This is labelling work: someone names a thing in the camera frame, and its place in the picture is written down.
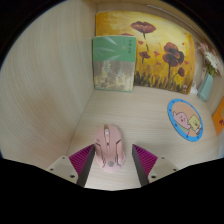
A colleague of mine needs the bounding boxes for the pink and white flowers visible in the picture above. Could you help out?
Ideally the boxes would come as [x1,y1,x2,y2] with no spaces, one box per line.
[197,41,224,78]

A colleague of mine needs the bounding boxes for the orange book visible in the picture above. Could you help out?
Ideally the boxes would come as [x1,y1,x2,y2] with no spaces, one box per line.
[211,96,224,136]

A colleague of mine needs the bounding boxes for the poppy flower painting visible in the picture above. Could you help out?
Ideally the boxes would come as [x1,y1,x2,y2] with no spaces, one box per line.
[95,11,196,95]

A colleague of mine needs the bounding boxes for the green cover book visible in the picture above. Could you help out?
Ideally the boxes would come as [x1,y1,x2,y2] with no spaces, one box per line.
[92,34,138,93]

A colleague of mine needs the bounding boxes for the pale green vase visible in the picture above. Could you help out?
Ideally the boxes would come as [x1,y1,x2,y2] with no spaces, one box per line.
[197,72,214,103]

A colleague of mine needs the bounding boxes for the pink computer mouse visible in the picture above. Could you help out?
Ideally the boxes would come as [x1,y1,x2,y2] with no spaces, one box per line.
[93,123,127,174]

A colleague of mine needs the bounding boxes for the round cartoon mouse pad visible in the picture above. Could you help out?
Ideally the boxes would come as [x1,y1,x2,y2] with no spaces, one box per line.
[166,97,204,143]

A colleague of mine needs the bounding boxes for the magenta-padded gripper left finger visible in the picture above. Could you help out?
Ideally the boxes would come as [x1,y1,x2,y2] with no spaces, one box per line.
[45,143,96,188]

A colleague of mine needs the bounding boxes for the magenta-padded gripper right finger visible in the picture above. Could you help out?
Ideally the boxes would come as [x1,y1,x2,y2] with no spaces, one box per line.
[131,143,180,187]

